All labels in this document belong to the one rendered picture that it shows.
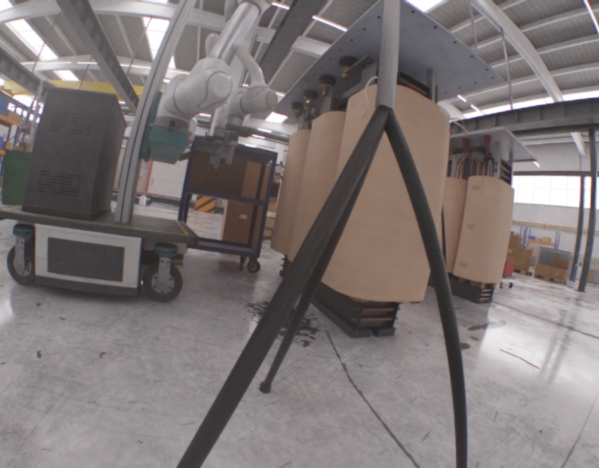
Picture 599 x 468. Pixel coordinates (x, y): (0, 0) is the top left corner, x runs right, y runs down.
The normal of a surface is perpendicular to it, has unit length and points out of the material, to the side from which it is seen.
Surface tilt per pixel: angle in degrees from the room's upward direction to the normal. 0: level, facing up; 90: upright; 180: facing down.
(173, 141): 90
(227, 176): 90
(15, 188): 94
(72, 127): 90
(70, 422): 0
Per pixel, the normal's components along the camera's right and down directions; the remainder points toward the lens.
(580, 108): -0.92, -0.14
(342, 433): 0.18, -0.98
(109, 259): 0.50, 0.14
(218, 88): 0.78, 0.27
